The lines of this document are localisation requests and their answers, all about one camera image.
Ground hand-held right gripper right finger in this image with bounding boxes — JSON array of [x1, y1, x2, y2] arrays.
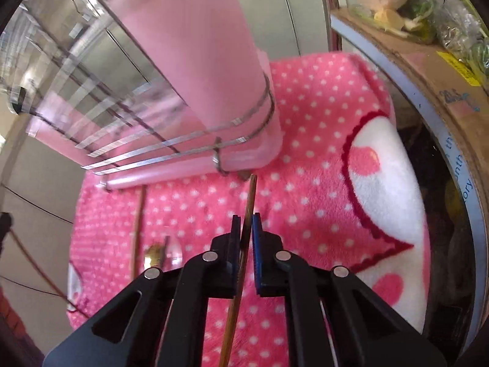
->
[[250, 212, 447, 367]]

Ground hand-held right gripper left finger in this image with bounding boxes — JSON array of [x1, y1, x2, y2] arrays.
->
[[43, 215, 245, 367]]

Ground pink plastic drip tray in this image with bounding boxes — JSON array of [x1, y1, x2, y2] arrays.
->
[[28, 48, 285, 192]]

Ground pink polka-dot blanket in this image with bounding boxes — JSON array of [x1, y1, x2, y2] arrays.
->
[[67, 51, 432, 367]]

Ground pink plastic utensil cup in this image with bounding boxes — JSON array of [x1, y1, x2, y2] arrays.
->
[[104, 0, 273, 132]]

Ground bagged green vegetables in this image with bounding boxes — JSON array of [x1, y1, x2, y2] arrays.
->
[[397, 0, 489, 75]]

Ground metal wire utensil rack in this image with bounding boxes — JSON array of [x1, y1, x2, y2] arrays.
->
[[0, 0, 276, 192]]

